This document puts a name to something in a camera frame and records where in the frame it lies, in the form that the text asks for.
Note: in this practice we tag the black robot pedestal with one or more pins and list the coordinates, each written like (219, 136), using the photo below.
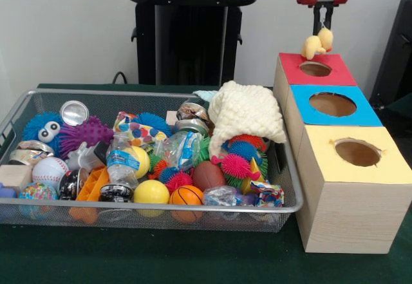
(187, 46)

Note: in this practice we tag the blue spiky ball with eyes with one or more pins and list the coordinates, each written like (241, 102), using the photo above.
(43, 129)

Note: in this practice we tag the yellow plush toy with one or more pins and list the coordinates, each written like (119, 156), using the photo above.
(315, 44)

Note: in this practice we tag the brown toy football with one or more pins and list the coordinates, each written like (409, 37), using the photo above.
(208, 176)

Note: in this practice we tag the pink spiky ball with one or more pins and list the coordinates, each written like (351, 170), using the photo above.
(235, 166)

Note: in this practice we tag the purple spiky ball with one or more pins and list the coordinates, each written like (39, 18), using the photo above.
(84, 136)

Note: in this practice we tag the clear mesh bin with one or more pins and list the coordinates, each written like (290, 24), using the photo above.
(193, 218)

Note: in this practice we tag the clear plastic water bottle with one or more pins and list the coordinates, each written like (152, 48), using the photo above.
(121, 165)

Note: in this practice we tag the wooden box with three holes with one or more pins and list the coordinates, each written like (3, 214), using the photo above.
(347, 200)

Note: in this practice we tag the cream yellow cloth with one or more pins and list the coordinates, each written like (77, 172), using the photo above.
(248, 113)

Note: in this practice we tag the yellow ball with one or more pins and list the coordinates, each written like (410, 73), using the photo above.
(152, 192)

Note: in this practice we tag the white baseball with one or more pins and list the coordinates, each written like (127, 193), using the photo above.
(48, 170)

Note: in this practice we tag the mint green cloth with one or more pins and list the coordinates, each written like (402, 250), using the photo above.
(205, 94)

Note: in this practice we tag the bright orange mini basketball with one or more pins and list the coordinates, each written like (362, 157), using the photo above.
(187, 196)

